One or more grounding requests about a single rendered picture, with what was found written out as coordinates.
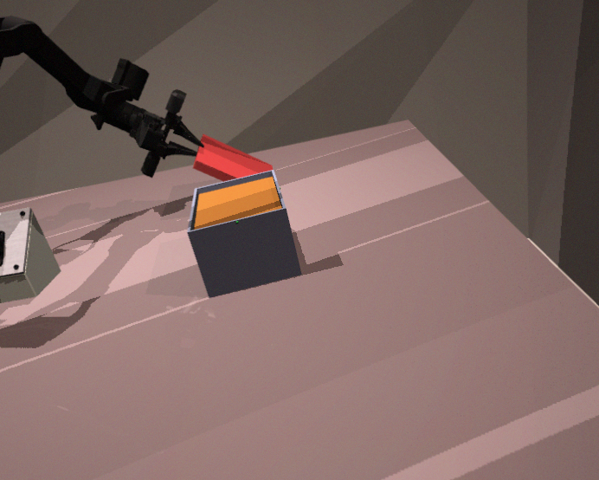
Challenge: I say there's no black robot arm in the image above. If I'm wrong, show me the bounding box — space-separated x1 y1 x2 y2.
0 16 164 152

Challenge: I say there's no red lid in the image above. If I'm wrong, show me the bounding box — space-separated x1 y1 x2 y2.
192 134 273 182

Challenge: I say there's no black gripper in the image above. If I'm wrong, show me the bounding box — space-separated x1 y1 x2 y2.
126 89 204 177

